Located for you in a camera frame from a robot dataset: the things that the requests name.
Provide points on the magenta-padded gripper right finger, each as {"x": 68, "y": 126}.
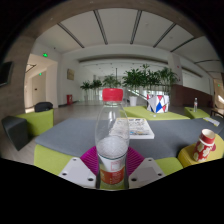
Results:
{"x": 146, "y": 171}

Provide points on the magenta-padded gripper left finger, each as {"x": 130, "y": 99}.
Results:
{"x": 77, "y": 171}

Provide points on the clear red-capped water bottle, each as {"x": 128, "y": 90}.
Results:
{"x": 112, "y": 150}

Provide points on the grey-topped green sofa bench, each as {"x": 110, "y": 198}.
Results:
{"x": 218, "y": 129}
{"x": 66, "y": 133}

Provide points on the colourful printed magazine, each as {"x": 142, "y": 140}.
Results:
{"x": 141, "y": 128}

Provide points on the lime green low bench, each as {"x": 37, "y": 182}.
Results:
{"x": 140, "y": 113}

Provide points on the red white floral mug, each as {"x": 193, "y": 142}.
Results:
{"x": 204, "y": 146}

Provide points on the lime green armchair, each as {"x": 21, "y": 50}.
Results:
{"x": 38, "y": 122}

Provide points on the white red blue polyhedron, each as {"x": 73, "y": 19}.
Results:
{"x": 158, "y": 104}

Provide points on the red fire extinguisher cabinet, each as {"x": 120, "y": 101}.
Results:
{"x": 69, "y": 99}

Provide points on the dark grey armchair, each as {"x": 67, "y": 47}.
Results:
{"x": 15, "y": 133}

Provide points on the black bag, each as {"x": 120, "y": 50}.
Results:
{"x": 43, "y": 106}

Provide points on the small lime green block seat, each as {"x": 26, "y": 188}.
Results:
{"x": 193, "y": 114}

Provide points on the small clear plastic bottle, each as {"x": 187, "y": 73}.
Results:
{"x": 195, "y": 106}

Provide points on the brown wooden counter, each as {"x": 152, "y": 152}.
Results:
{"x": 191, "y": 96}

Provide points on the dark wooden bench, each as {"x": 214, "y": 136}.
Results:
{"x": 218, "y": 114}

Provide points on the group of potted green plants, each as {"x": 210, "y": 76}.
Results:
{"x": 140, "y": 78}

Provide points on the green exit sign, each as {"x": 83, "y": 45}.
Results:
{"x": 45, "y": 55}

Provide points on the brown framed wall picture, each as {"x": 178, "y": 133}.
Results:
{"x": 70, "y": 74}

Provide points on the black wall screen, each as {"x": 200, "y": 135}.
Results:
{"x": 6, "y": 73}

